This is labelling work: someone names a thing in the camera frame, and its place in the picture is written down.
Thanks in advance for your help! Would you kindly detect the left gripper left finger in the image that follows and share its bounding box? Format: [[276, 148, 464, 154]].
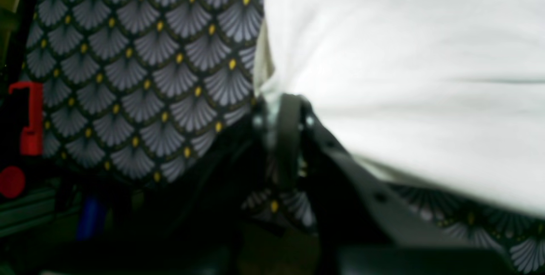
[[129, 97, 270, 275]]

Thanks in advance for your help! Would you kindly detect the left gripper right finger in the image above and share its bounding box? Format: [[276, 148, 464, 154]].
[[277, 94, 511, 275]]

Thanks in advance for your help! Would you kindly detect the white printed T-shirt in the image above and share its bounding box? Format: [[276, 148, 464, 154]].
[[254, 0, 545, 218]]

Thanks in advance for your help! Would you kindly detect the fan-patterned grey tablecloth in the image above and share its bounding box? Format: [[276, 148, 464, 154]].
[[22, 0, 544, 275]]

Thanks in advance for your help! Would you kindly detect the red table clamp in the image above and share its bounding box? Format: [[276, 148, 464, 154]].
[[0, 81, 43, 199]]

